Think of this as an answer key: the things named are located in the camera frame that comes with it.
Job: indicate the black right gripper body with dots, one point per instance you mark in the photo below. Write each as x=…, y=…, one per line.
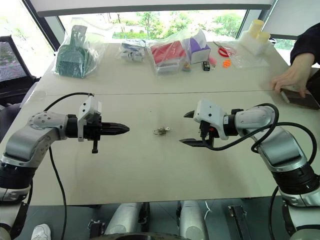
x=207, y=132

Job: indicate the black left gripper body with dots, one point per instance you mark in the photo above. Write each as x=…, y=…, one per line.
x=94, y=128

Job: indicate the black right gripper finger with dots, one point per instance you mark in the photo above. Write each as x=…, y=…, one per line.
x=190, y=115
x=193, y=142

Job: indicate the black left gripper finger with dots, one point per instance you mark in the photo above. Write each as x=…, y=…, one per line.
x=115, y=126
x=113, y=132

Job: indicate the dark smartphone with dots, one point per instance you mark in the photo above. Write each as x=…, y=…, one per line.
x=300, y=101

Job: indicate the person's dark-sleeved forearm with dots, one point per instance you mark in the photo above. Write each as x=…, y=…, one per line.
x=307, y=42

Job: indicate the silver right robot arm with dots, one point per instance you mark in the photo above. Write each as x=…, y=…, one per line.
x=282, y=142

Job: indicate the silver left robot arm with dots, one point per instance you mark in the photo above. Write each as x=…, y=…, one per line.
x=22, y=145

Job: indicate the person's bare hand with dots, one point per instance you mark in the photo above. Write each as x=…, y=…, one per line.
x=295, y=76

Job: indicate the small metal clip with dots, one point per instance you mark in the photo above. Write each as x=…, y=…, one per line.
x=160, y=131

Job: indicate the small colourful toy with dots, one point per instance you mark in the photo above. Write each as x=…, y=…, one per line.
x=186, y=67

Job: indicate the small black box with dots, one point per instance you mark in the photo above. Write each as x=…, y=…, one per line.
x=206, y=66

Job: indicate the pink fluffy object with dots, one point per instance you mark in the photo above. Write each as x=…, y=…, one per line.
x=212, y=60

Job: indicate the orange plastic piece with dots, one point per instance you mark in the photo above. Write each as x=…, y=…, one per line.
x=227, y=64

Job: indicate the purple tissue box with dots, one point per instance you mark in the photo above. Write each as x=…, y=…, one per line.
x=198, y=51

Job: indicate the red pack in plastic bag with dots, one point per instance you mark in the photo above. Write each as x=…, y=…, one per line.
x=167, y=53

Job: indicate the green plastic scoop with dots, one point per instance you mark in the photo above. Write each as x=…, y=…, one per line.
x=71, y=58

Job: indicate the bag of blue-white parts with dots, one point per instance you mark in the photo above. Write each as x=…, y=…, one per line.
x=132, y=51

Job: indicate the silver right robot leg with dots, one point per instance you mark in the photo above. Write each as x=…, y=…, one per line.
x=192, y=220

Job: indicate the silver robot leg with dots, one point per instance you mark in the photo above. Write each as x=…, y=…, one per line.
x=125, y=218
x=192, y=220

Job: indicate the flat clear plastic bag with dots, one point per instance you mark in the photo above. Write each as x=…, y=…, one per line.
x=250, y=60

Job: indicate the silver left robot leg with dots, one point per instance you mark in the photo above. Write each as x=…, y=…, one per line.
x=125, y=218

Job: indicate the pale yellow cylinder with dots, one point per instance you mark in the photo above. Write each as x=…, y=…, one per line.
x=256, y=27
x=263, y=38

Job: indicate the black mesh office chair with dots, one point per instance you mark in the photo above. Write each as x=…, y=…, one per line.
x=10, y=62

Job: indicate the white shoe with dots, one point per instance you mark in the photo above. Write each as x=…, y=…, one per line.
x=41, y=232

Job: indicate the white roller blind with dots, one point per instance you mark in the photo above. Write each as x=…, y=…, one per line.
x=292, y=17
x=150, y=3

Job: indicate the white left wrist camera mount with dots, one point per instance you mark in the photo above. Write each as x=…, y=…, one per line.
x=86, y=112

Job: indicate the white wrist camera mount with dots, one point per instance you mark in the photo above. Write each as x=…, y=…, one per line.
x=210, y=112
x=86, y=112

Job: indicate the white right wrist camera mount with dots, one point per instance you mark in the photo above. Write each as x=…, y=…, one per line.
x=210, y=112

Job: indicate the black metal bracket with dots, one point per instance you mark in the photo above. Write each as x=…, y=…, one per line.
x=238, y=220

